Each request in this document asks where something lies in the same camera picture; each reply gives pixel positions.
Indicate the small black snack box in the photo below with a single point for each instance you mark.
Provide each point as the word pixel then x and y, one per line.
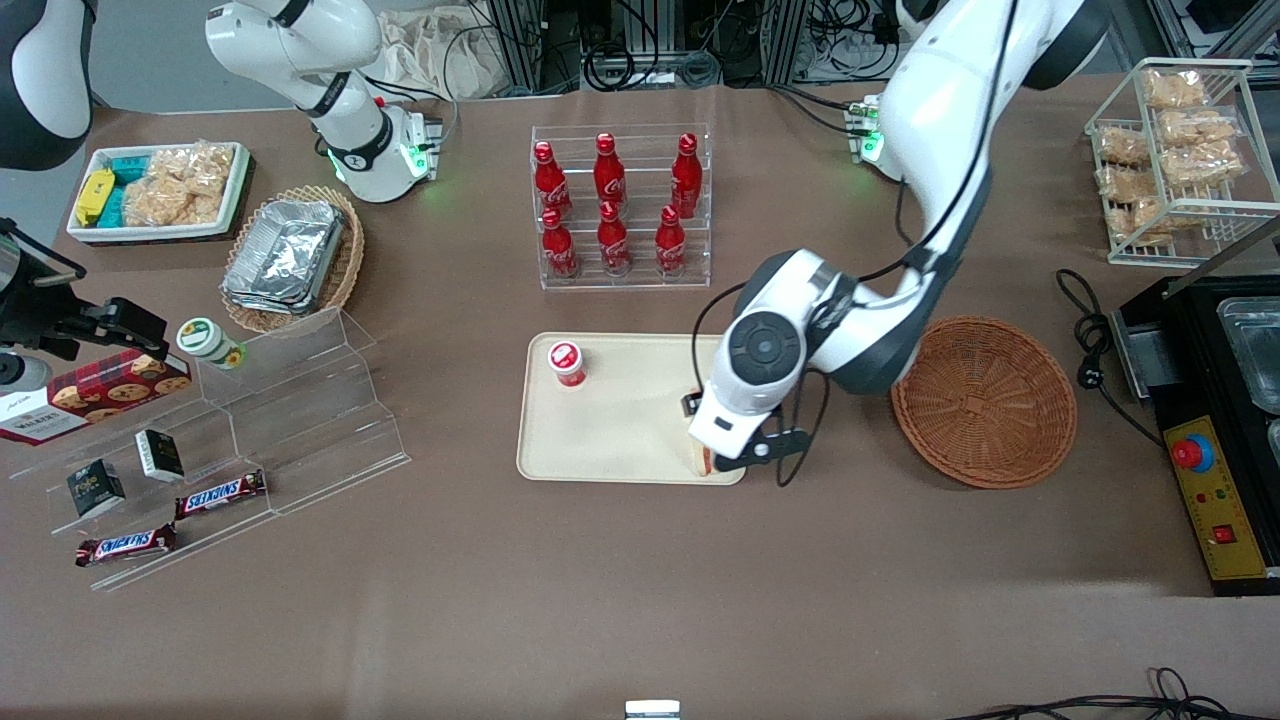
pixel 160 455
pixel 95 488

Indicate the beige cloth bag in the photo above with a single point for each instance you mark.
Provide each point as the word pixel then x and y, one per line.
pixel 430 55

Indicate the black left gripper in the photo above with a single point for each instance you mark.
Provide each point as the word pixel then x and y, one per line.
pixel 692 404

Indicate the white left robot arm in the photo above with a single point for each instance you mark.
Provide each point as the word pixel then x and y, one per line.
pixel 940 120

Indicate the beige plastic tray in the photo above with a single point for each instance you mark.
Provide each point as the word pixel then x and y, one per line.
pixel 620 430

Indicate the red cola bottle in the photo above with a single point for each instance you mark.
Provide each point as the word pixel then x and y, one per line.
pixel 686 178
pixel 609 175
pixel 614 244
pixel 550 182
pixel 670 246
pixel 559 248

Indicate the green-lidded white cup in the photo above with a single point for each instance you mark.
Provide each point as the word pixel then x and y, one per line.
pixel 205 340

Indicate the Snickers chocolate bar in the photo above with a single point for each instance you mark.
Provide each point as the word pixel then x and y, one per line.
pixel 220 494
pixel 125 545

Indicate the clear acrylic bottle rack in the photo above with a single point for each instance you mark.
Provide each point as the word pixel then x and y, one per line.
pixel 640 150

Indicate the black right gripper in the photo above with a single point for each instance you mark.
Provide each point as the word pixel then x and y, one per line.
pixel 40 310

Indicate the clear acrylic step shelf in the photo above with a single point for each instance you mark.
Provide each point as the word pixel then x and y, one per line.
pixel 310 420

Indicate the yellow snack packet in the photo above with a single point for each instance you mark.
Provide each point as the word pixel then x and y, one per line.
pixel 94 196

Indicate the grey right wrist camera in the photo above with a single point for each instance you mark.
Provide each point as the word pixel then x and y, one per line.
pixel 20 373

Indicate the brown round wicker basket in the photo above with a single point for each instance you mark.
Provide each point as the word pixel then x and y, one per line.
pixel 985 400

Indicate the white rectangular snack tray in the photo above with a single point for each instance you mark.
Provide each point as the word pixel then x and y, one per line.
pixel 238 175

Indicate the small silver white device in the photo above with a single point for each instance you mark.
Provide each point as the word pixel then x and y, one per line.
pixel 652 710

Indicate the teal snack packet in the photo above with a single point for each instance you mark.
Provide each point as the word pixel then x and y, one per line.
pixel 114 206
pixel 130 168

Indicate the clear rice cracker bag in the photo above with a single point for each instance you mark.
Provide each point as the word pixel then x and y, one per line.
pixel 165 205
pixel 195 168

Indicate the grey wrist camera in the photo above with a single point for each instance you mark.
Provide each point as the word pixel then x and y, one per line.
pixel 20 373
pixel 760 450

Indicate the black aluminium frame post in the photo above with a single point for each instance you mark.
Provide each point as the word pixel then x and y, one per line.
pixel 525 45

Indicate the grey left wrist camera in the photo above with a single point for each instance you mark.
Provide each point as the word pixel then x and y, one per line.
pixel 760 450

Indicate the triangular sandwich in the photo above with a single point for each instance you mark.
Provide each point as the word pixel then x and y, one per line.
pixel 703 460

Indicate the stacked aluminium foil trays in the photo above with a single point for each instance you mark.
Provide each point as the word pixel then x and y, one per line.
pixel 285 255

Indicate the steel pan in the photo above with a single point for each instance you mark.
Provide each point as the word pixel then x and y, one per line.
pixel 1255 350

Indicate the light oval wicker basket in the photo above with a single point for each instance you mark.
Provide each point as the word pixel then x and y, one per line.
pixel 350 260

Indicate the black countertop appliance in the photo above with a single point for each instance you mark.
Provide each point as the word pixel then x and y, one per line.
pixel 1200 340

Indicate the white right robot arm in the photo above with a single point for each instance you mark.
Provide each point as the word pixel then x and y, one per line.
pixel 330 110

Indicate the red-lidded small cup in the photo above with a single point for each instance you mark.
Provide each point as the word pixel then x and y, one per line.
pixel 566 362

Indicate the red tartan cookie box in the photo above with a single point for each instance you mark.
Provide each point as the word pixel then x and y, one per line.
pixel 100 395

